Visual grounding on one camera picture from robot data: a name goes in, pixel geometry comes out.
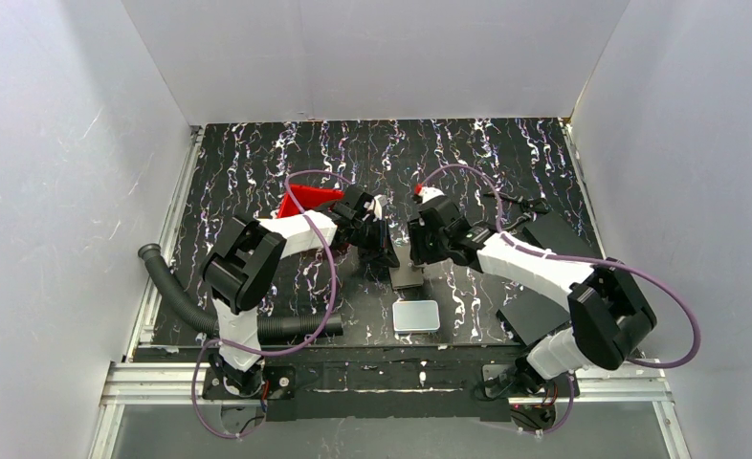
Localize grey leather card holder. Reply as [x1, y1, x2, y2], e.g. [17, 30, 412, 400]
[389, 262, 425, 291]

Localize red plastic bin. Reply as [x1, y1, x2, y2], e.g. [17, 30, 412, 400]
[276, 185, 343, 218]

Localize silver metal tin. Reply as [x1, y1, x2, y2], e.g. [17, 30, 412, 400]
[392, 300, 441, 335]

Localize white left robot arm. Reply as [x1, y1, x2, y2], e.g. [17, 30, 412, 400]
[202, 186, 400, 372]

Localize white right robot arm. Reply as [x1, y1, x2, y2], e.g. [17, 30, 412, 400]
[408, 186, 657, 385]

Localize black flat plate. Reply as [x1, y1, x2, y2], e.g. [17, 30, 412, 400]
[520, 212, 598, 258]
[496, 289, 570, 347]

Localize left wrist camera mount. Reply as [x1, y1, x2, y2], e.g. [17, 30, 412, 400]
[371, 194, 388, 220]

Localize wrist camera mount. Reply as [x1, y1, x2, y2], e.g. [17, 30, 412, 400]
[371, 194, 388, 220]
[412, 184, 444, 205]

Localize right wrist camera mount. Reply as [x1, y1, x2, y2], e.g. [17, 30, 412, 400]
[412, 184, 444, 205]

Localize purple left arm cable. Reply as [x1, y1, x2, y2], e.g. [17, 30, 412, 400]
[190, 169, 357, 441]

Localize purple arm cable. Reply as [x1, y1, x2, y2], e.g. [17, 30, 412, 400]
[421, 164, 702, 438]
[190, 169, 357, 441]

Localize black corrugated hose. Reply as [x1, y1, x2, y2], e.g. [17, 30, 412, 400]
[137, 243, 343, 339]

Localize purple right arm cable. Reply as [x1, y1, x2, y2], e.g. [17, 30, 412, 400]
[421, 164, 702, 438]

